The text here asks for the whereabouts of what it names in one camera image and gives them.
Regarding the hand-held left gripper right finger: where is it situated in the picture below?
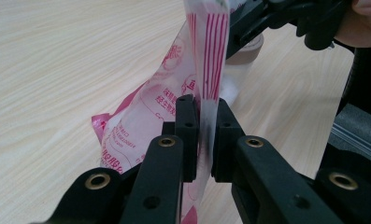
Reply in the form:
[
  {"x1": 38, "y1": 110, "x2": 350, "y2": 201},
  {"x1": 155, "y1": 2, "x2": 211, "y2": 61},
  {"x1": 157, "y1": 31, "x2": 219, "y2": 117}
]
[{"x1": 210, "y1": 97, "x2": 343, "y2": 224}]

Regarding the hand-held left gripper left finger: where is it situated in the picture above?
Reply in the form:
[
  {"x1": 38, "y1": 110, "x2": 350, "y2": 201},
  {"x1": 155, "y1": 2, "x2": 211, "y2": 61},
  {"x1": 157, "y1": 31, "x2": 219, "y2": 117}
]
[{"x1": 121, "y1": 93, "x2": 201, "y2": 224}]

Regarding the tan rimmed jar lid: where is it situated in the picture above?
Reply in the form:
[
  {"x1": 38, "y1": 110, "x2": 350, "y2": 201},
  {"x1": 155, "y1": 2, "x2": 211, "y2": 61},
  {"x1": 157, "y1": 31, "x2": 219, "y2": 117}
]
[{"x1": 225, "y1": 34, "x2": 265, "y2": 65}]

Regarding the glass jar with white powder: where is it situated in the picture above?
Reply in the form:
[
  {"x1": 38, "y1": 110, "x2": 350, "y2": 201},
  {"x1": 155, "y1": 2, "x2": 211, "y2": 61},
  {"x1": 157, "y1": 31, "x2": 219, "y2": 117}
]
[{"x1": 220, "y1": 60, "x2": 256, "y2": 106}]

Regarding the pink and white plastic bag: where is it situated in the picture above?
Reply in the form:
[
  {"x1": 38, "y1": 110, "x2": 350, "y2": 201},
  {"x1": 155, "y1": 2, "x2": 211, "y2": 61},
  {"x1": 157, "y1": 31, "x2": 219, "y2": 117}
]
[{"x1": 91, "y1": 0, "x2": 234, "y2": 224}]

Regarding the black curtain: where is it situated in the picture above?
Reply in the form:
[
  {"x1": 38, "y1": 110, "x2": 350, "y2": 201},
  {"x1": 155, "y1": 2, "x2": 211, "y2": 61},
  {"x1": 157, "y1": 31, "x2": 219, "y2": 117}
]
[{"x1": 338, "y1": 46, "x2": 371, "y2": 120}]

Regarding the metal floor rail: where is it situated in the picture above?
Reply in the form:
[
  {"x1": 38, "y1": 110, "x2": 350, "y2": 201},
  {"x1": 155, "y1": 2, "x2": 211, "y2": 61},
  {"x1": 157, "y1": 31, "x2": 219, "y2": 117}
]
[{"x1": 329, "y1": 122, "x2": 371, "y2": 160}]

